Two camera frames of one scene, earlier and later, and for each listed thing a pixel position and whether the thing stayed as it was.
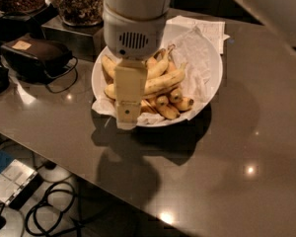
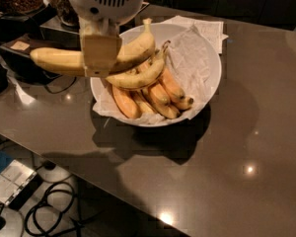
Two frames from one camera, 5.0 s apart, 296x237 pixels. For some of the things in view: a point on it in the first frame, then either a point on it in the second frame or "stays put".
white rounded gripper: (133, 37) to (106, 4)
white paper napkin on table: (216, 29) stays put
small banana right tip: (182, 103) stays put
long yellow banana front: (151, 84) to (71, 61)
